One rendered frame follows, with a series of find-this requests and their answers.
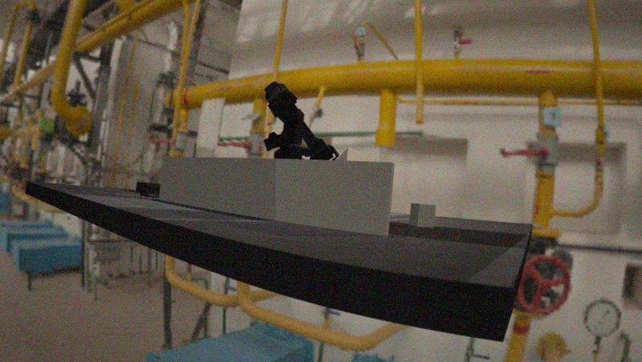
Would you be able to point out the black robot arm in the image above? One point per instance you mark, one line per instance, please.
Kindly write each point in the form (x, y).
(282, 104)

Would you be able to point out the grey rectangular panel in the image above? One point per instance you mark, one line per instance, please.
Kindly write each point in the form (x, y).
(337, 194)

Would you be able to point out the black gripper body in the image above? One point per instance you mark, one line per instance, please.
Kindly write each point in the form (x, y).
(294, 147)

